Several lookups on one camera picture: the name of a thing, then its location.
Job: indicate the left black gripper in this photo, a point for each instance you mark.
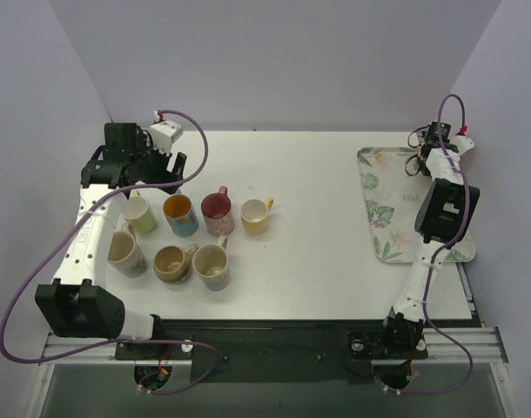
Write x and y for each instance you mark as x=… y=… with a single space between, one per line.
x=162 y=166

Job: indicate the blue butterfly mug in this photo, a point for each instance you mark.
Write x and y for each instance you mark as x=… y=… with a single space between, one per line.
x=180 y=214

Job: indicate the pink ghost mug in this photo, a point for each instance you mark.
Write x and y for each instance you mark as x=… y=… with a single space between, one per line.
x=217 y=211

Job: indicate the light green mug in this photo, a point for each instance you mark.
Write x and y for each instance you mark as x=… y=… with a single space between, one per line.
x=137 y=212

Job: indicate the yellow mug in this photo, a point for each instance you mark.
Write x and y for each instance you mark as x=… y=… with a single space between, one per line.
x=254 y=214

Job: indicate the beige round mug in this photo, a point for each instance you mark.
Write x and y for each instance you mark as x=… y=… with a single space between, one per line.
x=173 y=264

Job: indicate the white coral pattern mug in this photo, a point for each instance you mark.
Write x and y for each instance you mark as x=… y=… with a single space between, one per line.
x=211 y=264

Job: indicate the cream floral mug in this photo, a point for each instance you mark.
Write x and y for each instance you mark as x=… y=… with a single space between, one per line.
x=125 y=254

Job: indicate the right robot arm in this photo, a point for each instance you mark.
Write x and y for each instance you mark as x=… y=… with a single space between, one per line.
x=441 y=222

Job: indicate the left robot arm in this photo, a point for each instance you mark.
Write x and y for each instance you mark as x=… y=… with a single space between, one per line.
x=76 y=303

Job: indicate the floral serving tray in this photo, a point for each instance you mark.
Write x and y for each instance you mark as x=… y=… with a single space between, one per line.
x=393 y=196

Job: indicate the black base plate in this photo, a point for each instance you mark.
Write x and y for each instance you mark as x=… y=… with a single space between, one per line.
x=280 y=351

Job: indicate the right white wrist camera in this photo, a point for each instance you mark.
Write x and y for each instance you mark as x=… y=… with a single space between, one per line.
x=461 y=142

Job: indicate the aluminium rail frame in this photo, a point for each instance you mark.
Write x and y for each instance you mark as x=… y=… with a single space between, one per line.
x=482 y=343

